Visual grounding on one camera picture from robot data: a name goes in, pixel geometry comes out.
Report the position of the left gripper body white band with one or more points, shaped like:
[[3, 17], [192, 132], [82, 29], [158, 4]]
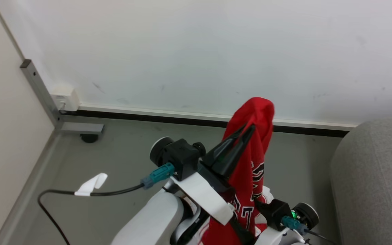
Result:
[[202, 194]]

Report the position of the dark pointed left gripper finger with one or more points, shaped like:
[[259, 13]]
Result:
[[221, 147], [233, 156]]

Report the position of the red basketball jersey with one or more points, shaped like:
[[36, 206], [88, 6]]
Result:
[[250, 170]]

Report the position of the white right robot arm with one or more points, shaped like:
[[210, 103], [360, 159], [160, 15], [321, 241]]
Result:
[[277, 238]]

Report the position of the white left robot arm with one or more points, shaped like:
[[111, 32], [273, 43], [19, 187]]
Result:
[[151, 221]]

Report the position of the white and black baseboard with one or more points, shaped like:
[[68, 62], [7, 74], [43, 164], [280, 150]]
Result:
[[168, 116]]

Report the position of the grey fabric sofa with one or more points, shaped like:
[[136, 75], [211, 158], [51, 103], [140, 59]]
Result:
[[376, 183]]

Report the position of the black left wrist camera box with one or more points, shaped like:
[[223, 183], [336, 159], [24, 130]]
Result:
[[180, 156]]

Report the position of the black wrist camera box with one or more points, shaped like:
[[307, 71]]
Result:
[[180, 156], [275, 210]]

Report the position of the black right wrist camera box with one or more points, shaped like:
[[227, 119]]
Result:
[[275, 210]]

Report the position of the black frame foot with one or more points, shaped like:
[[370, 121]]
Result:
[[89, 137]]

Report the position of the white wall socket box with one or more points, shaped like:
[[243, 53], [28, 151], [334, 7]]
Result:
[[66, 98]]

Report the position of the grey metal frame post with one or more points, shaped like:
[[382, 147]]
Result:
[[43, 93]]

